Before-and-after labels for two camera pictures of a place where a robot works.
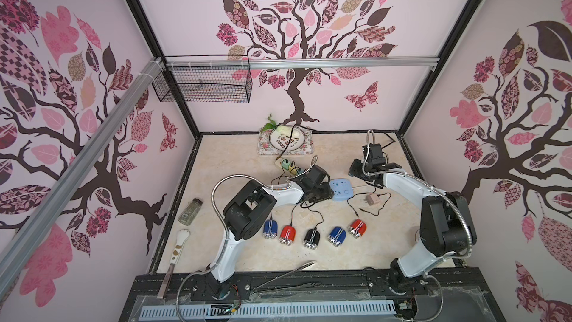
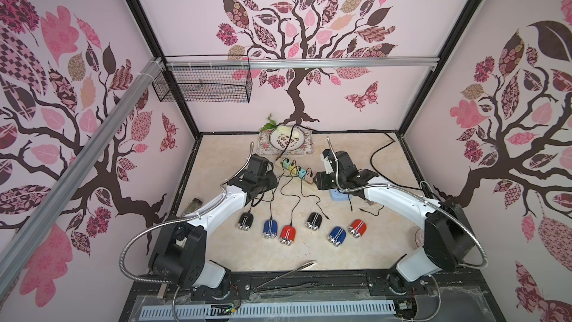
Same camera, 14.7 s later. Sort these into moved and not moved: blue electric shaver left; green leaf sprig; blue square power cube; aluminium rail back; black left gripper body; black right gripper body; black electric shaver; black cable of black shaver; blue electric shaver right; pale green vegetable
Moved: black left gripper body; black cable of black shaver; black electric shaver; black right gripper body
Not moved: aluminium rail back; pale green vegetable; blue square power cube; blue electric shaver left; blue electric shaver right; green leaf sprig
